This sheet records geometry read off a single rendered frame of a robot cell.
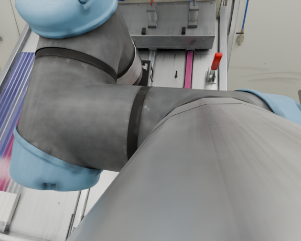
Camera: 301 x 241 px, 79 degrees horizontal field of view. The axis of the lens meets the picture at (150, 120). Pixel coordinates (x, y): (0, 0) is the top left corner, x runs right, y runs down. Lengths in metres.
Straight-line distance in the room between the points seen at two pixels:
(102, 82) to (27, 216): 0.45
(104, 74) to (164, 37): 0.39
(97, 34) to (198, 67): 0.41
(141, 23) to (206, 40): 0.19
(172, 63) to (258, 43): 1.76
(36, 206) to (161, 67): 0.48
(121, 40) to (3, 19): 2.96
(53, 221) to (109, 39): 0.43
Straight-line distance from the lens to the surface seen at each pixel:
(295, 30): 2.37
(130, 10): 0.64
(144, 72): 0.35
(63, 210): 0.51
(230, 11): 0.72
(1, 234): 0.57
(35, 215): 0.55
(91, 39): 0.17
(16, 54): 0.80
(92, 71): 0.16
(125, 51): 0.22
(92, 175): 0.16
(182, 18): 0.59
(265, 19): 2.27
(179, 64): 0.55
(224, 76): 0.53
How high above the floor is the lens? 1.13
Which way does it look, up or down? 25 degrees down
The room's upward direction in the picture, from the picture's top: straight up
